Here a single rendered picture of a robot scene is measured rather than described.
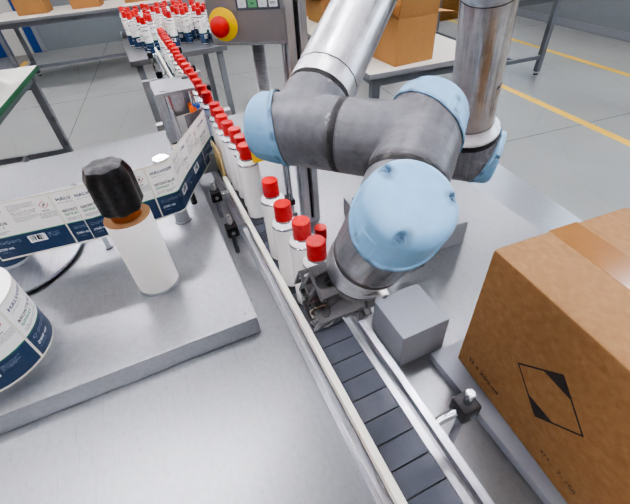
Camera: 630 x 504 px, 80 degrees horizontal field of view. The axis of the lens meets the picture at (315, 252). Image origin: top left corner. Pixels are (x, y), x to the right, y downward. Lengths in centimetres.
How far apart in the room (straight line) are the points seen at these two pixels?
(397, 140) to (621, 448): 42
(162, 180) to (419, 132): 76
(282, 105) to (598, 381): 45
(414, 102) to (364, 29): 15
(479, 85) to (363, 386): 55
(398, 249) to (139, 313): 69
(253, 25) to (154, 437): 79
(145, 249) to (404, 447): 58
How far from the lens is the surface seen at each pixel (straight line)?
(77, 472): 81
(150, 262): 84
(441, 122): 36
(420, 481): 63
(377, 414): 66
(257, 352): 79
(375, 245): 28
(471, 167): 88
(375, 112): 37
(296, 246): 67
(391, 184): 28
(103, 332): 88
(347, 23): 48
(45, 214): 105
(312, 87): 41
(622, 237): 67
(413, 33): 254
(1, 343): 85
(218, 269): 90
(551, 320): 54
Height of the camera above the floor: 148
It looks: 42 degrees down
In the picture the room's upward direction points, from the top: 5 degrees counter-clockwise
